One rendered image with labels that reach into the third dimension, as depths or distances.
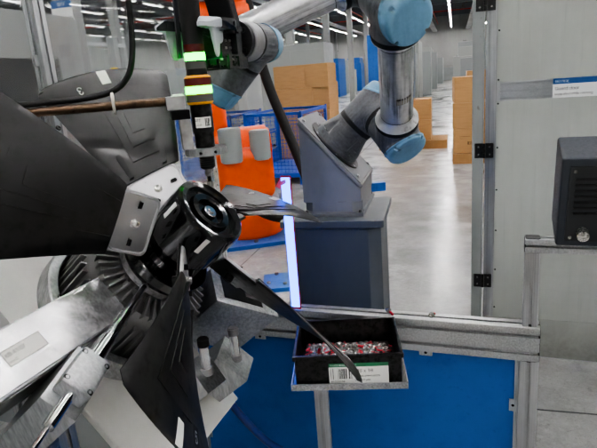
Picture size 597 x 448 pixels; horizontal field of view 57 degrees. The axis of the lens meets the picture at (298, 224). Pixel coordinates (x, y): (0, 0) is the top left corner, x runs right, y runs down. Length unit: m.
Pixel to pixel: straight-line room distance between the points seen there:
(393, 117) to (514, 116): 1.22
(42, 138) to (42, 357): 0.27
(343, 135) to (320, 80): 7.30
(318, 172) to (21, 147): 1.02
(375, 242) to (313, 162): 0.30
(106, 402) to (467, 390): 0.82
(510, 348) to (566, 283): 1.53
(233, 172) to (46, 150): 4.09
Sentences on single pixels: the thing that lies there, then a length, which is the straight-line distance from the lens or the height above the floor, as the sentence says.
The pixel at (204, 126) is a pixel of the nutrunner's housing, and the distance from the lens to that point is 0.91.
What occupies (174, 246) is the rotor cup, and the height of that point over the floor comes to 1.18.
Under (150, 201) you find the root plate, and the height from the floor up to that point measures 1.25.
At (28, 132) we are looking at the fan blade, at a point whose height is 1.37.
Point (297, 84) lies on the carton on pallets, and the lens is 9.03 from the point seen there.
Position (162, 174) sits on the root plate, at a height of 1.27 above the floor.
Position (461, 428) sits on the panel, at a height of 0.58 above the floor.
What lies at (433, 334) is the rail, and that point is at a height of 0.83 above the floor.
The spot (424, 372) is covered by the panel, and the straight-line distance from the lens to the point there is 1.36.
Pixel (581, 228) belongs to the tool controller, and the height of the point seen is 1.09.
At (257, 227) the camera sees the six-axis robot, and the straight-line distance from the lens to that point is 4.87.
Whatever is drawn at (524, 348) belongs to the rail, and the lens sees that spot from 1.29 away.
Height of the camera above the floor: 1.41
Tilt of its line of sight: 15 degrees down
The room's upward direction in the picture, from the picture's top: 5 degrees counter-clockwise
